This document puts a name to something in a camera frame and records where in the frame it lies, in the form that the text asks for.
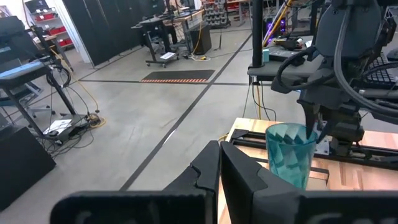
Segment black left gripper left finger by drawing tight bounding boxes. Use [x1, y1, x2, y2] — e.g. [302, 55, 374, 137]
[50, 139, 221, 224]

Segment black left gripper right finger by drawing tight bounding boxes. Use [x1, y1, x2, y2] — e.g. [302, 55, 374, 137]
[220, 141, 398, 224]

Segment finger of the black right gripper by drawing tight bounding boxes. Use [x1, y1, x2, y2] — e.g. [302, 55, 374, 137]
[316, 118, 335, 144]
[300, 101, 321, 140]

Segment teal faceted plastic tumbler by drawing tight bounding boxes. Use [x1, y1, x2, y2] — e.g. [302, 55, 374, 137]
[265, 122, 318, 191]

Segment grey side desk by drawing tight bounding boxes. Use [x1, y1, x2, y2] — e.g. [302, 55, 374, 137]
[247, 45, 318, 84]

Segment black keyboard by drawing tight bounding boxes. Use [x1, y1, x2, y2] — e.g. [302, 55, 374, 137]
[368, 51, 398, 90]

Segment black floor mat orange stripe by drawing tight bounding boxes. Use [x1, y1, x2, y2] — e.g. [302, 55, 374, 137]
[140, 69, 216, 84]

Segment white paper sheet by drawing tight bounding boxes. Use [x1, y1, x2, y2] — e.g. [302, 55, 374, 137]
[42, 118, 73, 136]

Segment black computer tower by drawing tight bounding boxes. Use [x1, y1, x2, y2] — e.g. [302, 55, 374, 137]
[188, 24, 213, 56]

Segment small parts bin rack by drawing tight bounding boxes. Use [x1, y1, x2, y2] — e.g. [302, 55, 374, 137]
[202, 0, 231, 29]

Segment black box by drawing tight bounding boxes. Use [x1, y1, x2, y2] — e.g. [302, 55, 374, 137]
[0, 123, 57, 212]

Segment black wheeled desk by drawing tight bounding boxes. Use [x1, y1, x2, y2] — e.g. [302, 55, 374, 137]
[131, 8, 206, 68]

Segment black tall cabinets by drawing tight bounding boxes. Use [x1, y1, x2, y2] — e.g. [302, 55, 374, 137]
[61, 0, 167, 68]

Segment rack with red bins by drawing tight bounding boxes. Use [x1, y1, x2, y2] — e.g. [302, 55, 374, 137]
[24, 0, 75, 52]

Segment wooden shelf with black frame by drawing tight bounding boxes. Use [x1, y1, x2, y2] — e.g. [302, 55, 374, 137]
[217, 155, 398, 224]

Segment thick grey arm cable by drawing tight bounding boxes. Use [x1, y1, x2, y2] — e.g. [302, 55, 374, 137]
[332, 6, 398, 118]

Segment black looped camera cable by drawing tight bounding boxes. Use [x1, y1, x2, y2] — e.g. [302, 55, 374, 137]
[275, 45, 336, 91]

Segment black vertical post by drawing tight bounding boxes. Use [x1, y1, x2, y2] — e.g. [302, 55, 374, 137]
[251, 0, 265, 68]

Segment yellow floor cable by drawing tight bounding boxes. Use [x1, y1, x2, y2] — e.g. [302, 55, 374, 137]
[49, 48, 107, 129]

